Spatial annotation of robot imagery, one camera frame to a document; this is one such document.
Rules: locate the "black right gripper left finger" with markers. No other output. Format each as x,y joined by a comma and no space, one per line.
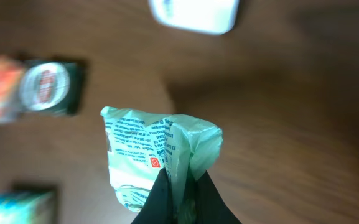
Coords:
158,208

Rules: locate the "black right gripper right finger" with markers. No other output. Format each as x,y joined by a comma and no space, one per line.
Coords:
210,207

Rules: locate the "mint green snack pouch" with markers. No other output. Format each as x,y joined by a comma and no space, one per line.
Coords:
140,144

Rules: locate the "green tissue pack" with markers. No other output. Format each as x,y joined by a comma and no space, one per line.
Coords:
28,207

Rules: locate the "round green white item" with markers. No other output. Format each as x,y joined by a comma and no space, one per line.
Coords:
52,87

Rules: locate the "orange tissue pack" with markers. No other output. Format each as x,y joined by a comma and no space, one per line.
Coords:
11,72

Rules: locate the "white barcode scanner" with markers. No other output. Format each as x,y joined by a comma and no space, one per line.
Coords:
212,17

